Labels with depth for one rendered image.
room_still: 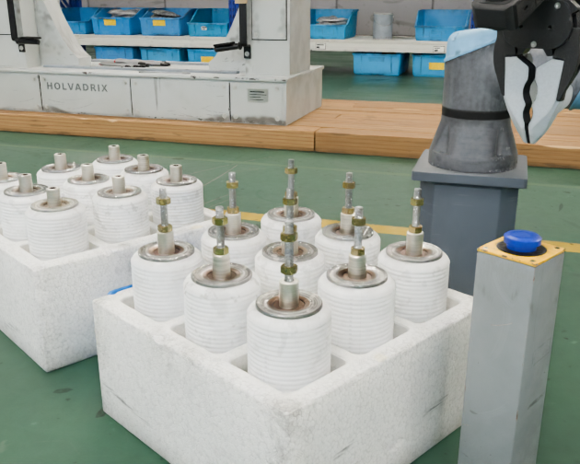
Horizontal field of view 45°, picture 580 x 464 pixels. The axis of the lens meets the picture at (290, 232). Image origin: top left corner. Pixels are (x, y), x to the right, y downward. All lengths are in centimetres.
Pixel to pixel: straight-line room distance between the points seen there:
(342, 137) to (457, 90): 151
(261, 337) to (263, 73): 219
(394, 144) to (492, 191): 147
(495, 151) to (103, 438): 76
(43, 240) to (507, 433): 75
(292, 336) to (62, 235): 54
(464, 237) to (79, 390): 67
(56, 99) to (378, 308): 259
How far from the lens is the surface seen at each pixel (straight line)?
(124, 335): 95
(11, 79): 340
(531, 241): 79
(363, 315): 83
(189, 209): 128
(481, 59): 118
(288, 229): 75
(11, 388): 119
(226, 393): 79
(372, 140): 266
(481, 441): 89
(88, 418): 108
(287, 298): 77
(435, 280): 93
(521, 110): 78
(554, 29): 75
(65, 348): 121
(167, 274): 91
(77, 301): 119
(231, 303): 83
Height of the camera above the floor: 58
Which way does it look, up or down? 19 degrees down
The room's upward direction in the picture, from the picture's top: straight up
